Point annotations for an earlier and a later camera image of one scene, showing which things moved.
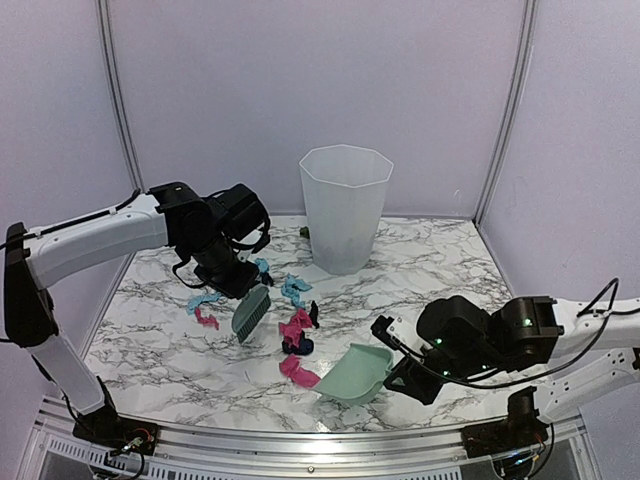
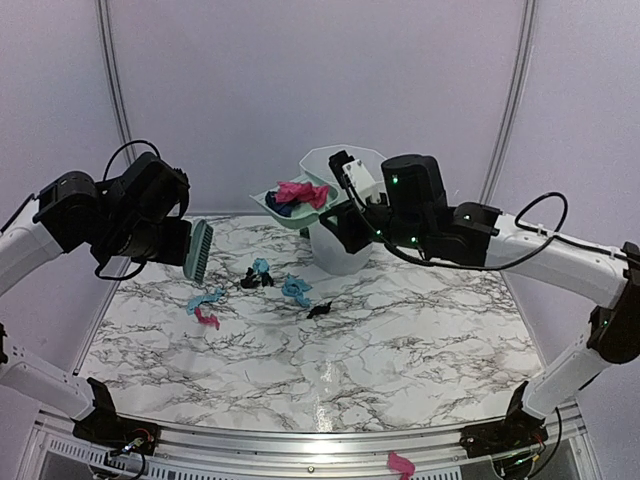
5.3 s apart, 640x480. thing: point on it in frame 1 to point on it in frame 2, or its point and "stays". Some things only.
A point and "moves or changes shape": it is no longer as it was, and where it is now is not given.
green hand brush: x=249 y=311 moves or changes shape
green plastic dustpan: x=358 y=376 to x=297 y=202
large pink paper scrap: x=289 y=367 to x=317 y=195
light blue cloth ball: x=262 y=264 stays
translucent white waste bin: x=344 y=188 stays
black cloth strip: x=314 y=314 moves or changes shape
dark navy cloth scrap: x=305 y=348 to x=283 y=208
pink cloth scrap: x=291 y=331 to x=293 y=191
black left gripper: x=236 y=288 to x=175 y=254
